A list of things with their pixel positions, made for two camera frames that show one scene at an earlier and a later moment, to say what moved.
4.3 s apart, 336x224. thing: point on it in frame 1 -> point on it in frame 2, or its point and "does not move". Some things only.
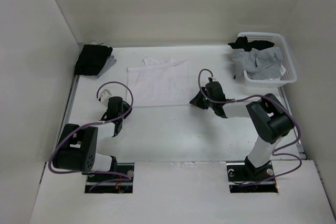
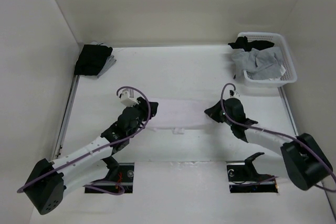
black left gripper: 126,107 -> 143,106
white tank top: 160,81 -> 182,113
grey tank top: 258,63 does not move
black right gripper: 197,100 -> 212,112
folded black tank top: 92,59 does not move
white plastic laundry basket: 290,75 does not move
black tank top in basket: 242,43 does not move
